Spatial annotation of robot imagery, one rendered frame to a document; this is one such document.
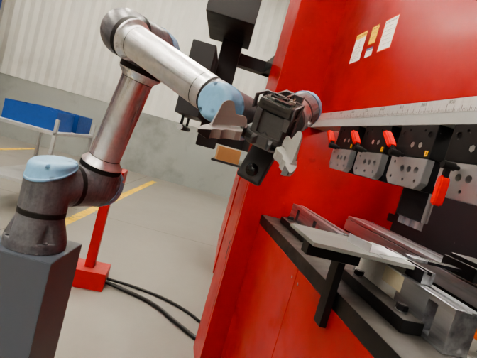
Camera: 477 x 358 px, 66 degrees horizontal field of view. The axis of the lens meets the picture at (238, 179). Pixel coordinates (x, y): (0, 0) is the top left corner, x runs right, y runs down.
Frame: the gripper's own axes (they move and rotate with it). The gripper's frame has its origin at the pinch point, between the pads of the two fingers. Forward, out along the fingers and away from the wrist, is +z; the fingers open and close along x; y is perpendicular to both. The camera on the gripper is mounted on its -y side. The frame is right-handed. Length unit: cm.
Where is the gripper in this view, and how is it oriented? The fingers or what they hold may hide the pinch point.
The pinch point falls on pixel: (238, 156)
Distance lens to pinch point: 52.3
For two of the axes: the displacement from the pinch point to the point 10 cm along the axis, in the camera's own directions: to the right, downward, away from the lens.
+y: 3.0, -8.4, -4.5
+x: 8.6, 4.4, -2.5
